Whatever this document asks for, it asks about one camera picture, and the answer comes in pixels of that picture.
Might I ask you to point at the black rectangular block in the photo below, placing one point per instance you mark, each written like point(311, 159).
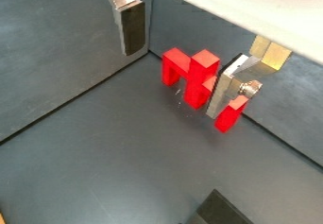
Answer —
point(217, 211)

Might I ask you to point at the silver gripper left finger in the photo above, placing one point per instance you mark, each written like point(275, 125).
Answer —
point(129, 19)

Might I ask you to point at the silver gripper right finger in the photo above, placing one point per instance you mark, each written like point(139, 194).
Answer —
point(239, 77)

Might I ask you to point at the red bridge-shaped block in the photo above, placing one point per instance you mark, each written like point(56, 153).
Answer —
point(197, 69)

